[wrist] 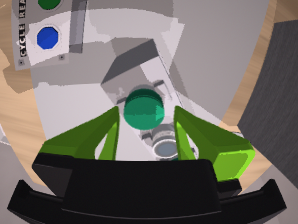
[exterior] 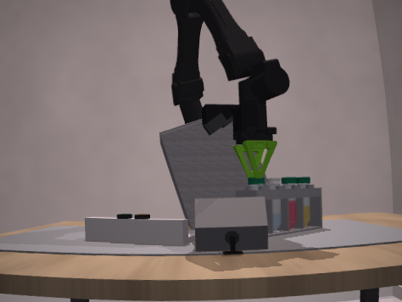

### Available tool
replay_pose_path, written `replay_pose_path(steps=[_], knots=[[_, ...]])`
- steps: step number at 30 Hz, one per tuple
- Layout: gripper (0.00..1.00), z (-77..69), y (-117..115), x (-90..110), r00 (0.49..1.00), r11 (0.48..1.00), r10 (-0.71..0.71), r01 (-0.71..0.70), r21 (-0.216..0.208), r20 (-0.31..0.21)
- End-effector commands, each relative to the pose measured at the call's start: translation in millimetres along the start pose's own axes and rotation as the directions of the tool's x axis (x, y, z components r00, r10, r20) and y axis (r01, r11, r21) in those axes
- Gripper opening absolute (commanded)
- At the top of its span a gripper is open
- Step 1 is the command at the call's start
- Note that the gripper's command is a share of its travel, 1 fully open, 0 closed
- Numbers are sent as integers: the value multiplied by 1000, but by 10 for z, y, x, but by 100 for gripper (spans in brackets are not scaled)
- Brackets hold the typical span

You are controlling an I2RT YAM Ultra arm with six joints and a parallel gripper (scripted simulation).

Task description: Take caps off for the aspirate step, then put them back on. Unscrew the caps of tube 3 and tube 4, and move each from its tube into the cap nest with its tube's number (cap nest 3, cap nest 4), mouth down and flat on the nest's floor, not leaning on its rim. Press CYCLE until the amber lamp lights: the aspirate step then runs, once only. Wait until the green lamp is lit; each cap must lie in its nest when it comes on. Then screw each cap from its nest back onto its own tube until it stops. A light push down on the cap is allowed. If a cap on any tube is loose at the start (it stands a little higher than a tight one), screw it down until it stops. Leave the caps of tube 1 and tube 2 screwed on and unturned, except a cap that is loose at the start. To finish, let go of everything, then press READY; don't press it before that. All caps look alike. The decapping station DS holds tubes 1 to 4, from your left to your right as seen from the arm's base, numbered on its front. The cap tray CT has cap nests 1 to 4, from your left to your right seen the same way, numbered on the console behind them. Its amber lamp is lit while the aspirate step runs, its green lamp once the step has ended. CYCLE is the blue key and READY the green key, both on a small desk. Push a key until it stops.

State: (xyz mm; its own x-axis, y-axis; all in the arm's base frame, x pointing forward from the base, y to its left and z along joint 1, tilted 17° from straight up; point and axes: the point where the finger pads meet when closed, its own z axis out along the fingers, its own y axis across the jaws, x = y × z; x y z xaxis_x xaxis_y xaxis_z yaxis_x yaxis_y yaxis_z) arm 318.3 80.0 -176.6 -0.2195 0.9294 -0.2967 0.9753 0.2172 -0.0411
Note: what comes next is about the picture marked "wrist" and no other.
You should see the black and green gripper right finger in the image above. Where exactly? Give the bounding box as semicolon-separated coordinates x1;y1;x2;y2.
173;106;256;182

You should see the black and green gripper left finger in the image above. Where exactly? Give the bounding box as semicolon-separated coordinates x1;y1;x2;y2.
38;106;120;160

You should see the grey flat mat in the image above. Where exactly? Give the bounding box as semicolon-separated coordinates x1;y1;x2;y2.
30;0;269;161

